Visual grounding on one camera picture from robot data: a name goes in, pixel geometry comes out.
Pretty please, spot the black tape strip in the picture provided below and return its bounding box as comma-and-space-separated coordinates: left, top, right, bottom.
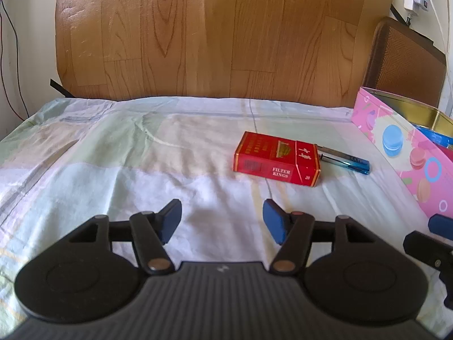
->
389, 5, 413, 26
50, 79, 73, 98

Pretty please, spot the pink macaron print tin box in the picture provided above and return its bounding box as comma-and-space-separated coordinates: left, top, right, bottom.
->
351, 87, 453, 220

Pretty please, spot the white plug adapter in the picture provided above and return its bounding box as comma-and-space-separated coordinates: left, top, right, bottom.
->
403, 0, 431, 17

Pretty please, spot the blue transparent lighter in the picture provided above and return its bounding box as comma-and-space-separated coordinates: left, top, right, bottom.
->
315, 144, 371, 175

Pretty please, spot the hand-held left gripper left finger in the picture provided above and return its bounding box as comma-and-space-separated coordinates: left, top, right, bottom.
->
67, 199, 183, 275

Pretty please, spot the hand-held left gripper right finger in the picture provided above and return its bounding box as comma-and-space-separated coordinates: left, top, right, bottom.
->
262, 199, 379, 277

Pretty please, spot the red cigarette pack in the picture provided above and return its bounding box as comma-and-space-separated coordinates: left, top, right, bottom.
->
233, 131, 321, 188

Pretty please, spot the white cable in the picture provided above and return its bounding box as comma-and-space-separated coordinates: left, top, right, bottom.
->
423, 0, 453, 54

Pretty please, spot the blue polka dot headband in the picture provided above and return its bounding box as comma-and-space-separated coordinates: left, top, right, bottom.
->
412, 124, 453, 148

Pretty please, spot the pastel checked bedsheet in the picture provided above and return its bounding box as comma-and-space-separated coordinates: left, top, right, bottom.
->
0, 95, 453, 338

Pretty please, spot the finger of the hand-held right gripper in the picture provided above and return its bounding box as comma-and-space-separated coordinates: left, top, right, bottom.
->
428, 214, 453, 242
403, 231, 453, 309

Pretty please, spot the black wall cable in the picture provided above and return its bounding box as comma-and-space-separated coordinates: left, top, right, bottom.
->
0, 0, 29, 120

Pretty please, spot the wooden grain headboard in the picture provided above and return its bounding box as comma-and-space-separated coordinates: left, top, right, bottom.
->
55, 0, 395, 109

